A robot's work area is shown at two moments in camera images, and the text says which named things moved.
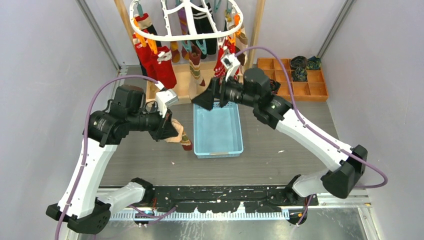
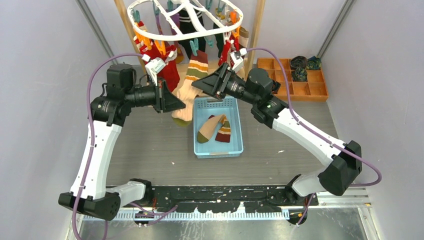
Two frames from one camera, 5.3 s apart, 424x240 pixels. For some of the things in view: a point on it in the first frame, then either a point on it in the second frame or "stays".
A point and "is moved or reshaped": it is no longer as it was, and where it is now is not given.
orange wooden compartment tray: (315, 89) stays
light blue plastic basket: (218, 133) stays
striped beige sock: (196, 83) is moved or reshaped
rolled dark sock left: (274, 86) stays
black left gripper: (165, 128) → (165, 101)
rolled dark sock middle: (299, 74) stays
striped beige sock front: (181, 138) → (223, 135)
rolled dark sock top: (298, 62) stays
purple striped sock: (175, 52) → (175, 18)
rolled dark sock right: (314, 63) stays
